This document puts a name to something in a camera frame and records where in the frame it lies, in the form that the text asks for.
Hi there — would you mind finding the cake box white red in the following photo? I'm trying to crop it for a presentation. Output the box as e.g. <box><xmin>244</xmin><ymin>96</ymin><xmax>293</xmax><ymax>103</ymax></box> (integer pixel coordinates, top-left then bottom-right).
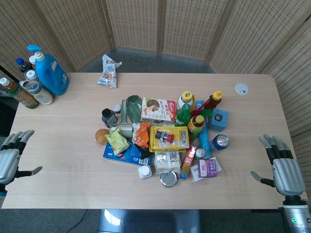
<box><xmin>140</xmin><ymin>97</ymin><xmax>177</xmax><ymax>123</ymax></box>

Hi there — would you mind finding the cream bottle clear cap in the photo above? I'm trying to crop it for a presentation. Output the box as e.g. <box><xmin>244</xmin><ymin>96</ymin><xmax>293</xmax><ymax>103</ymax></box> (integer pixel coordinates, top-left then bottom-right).
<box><xmin>19</xmin><ymin>80</ymin><xmax>54</xmax><ymax>106</ymax></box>

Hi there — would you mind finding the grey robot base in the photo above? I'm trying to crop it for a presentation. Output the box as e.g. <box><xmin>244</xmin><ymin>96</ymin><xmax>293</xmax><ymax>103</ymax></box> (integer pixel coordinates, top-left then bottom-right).
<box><xmin>97</xmin><ymin>209</ymin><xmax>203</xmax><ymax>233</ymax></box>

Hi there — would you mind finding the honey bottle yellow cap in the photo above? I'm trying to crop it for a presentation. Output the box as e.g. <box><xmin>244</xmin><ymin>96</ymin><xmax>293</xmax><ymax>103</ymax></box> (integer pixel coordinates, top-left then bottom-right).
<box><xmin>204</xmin><ymin>90</ymin><xmax>223</xmax><ymax>110</ymax></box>

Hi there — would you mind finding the yellow Lipton tea box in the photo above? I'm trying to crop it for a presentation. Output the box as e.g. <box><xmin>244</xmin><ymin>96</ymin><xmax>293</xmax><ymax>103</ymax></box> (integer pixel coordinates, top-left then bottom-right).
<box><xmin>148</xmin><ymin>125</ymin><xmax>190</xmax><ymax>153</ymax></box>

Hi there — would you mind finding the white snack bag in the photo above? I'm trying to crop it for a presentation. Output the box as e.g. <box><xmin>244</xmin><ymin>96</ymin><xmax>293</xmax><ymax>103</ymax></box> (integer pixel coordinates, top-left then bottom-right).
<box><xmin>96</xmin><ymin>54</ymin><xmax>123</xmax><ymax>89</ymax></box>

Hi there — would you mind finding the black ink bottle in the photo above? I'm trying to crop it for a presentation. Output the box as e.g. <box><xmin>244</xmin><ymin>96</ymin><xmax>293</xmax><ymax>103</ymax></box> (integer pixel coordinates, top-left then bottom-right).
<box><xmin>101</xmin><ymin>108</ymin><xmax>118</xmax><ymax>129</ymax></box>

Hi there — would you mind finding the blue cylinder tube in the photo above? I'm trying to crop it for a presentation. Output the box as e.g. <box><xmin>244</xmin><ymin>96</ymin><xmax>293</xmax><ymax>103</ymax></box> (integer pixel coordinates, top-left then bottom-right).
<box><xmin>198</xmin><ymin>125</ymin><xmax>212</xmax><ymax>160</ymax></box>

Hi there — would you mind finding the white grain pack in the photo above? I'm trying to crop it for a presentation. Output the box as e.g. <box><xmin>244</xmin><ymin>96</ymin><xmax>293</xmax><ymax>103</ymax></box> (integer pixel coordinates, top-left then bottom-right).
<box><xmin>154</xmin><ymin>151</ymin><xmax>181</xmax><ymax>175</ymax></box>

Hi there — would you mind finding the red plastic arrow toy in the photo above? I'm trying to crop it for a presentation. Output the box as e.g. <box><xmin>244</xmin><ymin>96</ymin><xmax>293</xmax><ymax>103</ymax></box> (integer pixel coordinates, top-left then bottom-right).
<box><xmin>190</xmin><ymin>95</ymin><xmax>215</xmax><ymax>115</ymax></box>

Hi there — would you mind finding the brown tea bottle white cap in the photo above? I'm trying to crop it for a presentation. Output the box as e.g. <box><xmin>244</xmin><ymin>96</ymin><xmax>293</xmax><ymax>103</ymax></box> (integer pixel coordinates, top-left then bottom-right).
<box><xmin>0</xmin><ymin>77</ymin><xmax>40</xmax><ymax>110</ymax></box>

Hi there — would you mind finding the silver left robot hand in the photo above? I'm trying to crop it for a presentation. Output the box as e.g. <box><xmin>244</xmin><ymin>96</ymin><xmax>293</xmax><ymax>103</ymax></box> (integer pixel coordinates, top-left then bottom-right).
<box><xmin>0</xmin><ymin>129</ymin><xmax>43</xmax><ymax>193</ymax></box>

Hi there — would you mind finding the white tea bottle yellow cap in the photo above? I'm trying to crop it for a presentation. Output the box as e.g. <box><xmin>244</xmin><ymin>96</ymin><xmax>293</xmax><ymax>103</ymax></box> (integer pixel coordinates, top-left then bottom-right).
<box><xmin>178</xmin><ymin>90</ymin><xmax>195</xmax><ymax>110</ymax></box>

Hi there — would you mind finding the red emergency stop button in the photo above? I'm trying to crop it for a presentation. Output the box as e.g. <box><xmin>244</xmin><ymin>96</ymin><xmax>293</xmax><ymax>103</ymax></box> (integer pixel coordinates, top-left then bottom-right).
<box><xmin>155</xmin><ymin>130</ymin><xmax>174</xmax><ymax>143</ymax></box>

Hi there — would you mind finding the blue speaker box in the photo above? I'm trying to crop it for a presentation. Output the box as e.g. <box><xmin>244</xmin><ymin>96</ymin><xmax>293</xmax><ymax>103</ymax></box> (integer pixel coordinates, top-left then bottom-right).
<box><xmin>207</xmin><ymin>108</ymin><xmax>230</xmax><ymax>133</ymax></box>

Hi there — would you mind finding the purple small box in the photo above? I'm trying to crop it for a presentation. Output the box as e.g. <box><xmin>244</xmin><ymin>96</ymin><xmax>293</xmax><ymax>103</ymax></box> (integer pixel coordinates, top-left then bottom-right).
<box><xmin>197</xmin><ymin>158</ymin><xmax>218</xmax><ymax>179</ymax></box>

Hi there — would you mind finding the white pill bottle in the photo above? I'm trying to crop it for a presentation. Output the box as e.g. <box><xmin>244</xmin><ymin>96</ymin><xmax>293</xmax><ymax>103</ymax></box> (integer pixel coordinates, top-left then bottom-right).
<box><xmin>138</xmin><ymin>165</ymin><xmax>153</xmax><ymax>180</ymax></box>

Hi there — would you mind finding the orange snack packet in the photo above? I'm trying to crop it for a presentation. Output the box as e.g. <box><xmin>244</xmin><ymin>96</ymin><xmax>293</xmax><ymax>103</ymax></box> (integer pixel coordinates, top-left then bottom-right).
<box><xmin>132</xmin><ymin>122</ymin><xmax>152</xmax><ymax>148</ymax></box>

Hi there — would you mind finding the clear bottle white lid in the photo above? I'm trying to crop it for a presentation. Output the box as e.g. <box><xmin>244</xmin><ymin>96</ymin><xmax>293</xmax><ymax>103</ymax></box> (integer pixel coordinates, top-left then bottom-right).
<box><xmin>23</xmin><ymin>69</ymin><xmax>40</xmax><ymax>83</ymax></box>

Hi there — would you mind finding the white round table grommet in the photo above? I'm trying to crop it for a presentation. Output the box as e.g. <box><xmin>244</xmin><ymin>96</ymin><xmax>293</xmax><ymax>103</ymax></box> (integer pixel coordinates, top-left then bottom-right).
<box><xmin>234</xmin><ymin>83</ymin><xmax>250</xmax><ymax>96</ymax></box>

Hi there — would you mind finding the blue drink can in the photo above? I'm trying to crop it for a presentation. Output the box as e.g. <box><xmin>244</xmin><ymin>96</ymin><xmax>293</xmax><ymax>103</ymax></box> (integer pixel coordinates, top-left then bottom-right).
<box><xmin>209</xmin><ymin>134</ymin><xmax>230</xmax><ymax>152</ymax></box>

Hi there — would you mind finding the pale green handled brush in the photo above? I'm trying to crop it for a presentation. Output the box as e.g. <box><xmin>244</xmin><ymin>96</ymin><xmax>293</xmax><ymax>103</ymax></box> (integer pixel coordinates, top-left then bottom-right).
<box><xmin>109</xmin><ymin>99</ymin><xmax>134</xmax><ymax>139</ymax></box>

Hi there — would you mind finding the long red green box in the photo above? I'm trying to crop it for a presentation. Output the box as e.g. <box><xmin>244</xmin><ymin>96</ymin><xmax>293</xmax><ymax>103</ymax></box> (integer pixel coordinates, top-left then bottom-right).
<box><xmin>178</xmin><ymin>145</ymin><xmax>197</xmax><ymax>181</ymax></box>

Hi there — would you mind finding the blue cookie box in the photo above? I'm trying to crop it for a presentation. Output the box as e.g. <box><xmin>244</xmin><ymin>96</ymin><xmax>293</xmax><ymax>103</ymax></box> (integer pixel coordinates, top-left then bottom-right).
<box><xmin>103</xmin><ymin>141</ymin><xmax>153</xmax><ymax>166</ymax></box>

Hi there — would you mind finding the green snack packet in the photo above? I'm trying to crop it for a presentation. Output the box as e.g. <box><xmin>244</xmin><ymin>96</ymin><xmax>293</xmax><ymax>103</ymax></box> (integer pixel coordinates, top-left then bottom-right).
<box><xmin>104</xmin><ymin>126</ymin><xmax>131</xmax><ymax>156</ymax></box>

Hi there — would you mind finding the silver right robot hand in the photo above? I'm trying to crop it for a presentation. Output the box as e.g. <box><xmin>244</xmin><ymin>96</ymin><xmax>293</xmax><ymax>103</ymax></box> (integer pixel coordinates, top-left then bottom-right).
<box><xmin>250</xmin><ymin>133</ymin><xmax>307</xmax><ymax>198</ymax></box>

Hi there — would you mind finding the green soda bottle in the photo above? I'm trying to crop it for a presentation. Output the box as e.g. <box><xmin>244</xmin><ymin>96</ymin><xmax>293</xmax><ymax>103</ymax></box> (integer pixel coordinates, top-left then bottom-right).
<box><xmin>174</xmin><ymin>103</ymin><xmax>193</xmax><ymax>127</ymax></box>

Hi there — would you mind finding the blue detergent pump bottle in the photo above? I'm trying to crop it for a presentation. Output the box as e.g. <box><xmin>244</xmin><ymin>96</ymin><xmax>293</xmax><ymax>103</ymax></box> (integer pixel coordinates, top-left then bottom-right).
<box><xmin>26</xmin><ymin>44</ymin><xmax>70</xmax><ymax>96</ymax></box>

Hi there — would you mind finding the black floor cable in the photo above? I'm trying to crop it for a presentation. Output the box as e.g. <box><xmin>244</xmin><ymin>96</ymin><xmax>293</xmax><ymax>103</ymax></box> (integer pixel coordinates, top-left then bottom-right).
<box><xmin>69</xmin><ymin>209</ymin><xmax>88</xmax><ymax>227</ymax></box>

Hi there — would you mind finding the brown tea bottle yellow cap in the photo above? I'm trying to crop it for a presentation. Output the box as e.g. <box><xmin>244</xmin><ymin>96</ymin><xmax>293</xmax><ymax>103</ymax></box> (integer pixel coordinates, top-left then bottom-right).
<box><xmin>188</xmin><ymin>115</ymin><xmax>206</xmax><ymax>139</ymax></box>

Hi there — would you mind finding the dark sauce bottle blue cap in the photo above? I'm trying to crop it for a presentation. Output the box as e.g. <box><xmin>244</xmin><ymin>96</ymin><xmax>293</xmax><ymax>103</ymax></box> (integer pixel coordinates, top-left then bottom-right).
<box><xmin>16</xmin><ymin>57</ymin><xmax>34</xmax><ymax>74</ymax></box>

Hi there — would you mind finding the silver lidded jar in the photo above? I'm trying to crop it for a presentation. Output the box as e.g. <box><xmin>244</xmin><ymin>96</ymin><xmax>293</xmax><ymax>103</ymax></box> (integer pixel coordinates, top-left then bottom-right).
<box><xmin>159</xmin><ymin>170</ymin><xmax>179</xmax><ymax>188</ymax></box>

